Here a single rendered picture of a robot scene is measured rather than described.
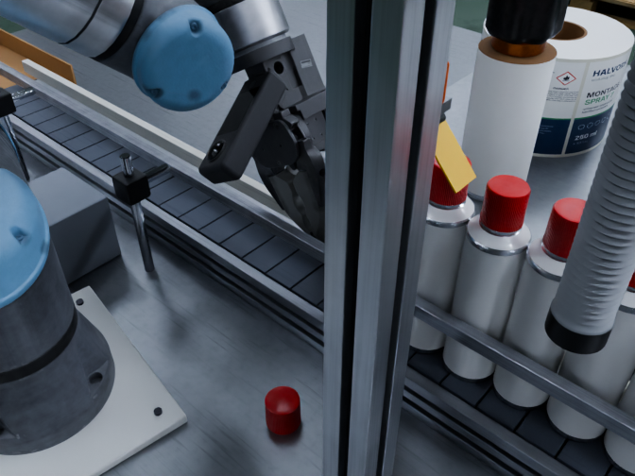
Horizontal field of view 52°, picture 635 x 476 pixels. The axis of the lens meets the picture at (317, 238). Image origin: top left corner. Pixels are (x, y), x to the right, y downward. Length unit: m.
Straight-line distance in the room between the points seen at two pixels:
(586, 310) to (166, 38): 0.32
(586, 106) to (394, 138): 0.64
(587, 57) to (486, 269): 0.45
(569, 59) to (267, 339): 0.52
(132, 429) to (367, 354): 0.29
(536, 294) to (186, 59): 0.31
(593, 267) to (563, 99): 0.58
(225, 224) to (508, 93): 0.36
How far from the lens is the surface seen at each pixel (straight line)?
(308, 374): 0.69
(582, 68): 0.92
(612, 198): 0.34
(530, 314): 0.54
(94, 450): 0.65
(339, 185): 0.37
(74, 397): 0.64
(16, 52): 1.48
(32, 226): 0.54
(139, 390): 0.68
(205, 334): 0.73
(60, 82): 1.12
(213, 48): 0.49
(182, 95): 0.49
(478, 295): 0.55
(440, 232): 0.54
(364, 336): 0.43
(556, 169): 0.95
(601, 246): 0.36
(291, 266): 0.73
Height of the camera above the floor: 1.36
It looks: 39 degrees down
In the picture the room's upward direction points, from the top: straight up
